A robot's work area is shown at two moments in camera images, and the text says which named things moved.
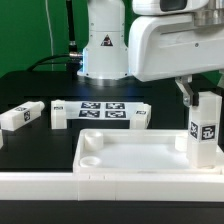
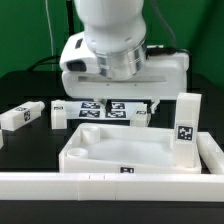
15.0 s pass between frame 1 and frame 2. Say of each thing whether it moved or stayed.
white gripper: moved
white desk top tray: moved
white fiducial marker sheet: stayed
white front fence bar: stayed
